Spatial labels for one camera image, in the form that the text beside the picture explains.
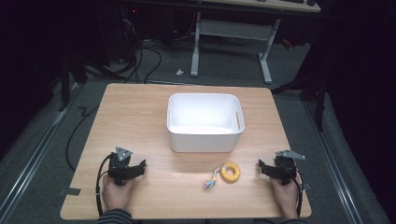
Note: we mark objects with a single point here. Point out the small white floor object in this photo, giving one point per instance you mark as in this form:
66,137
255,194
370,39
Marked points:
179,72

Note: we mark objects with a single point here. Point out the metal floor rail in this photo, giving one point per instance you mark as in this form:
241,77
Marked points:
37,149
334,168

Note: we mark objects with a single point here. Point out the white plastic storage bin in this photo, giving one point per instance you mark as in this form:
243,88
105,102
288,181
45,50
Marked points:
205,123

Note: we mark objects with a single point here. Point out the dark computer tower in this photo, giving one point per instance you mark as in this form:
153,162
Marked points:
116,34

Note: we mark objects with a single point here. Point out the grey tape piece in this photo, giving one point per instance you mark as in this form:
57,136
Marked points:
73,191
307,186

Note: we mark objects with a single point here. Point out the person's right hand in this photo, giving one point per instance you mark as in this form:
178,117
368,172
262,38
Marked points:
286,197

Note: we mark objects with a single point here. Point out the black stand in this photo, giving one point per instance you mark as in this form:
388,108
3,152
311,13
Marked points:
319,93
65,84

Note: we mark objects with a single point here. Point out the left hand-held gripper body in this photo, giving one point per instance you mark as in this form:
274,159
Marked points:
120,165

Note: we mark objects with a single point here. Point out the white-legged desk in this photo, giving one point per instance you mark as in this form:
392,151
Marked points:
233,29

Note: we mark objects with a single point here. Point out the person's left hand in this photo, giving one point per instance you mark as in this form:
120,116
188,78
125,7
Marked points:
116,194

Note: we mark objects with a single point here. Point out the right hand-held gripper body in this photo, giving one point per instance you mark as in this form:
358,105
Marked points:
285,169

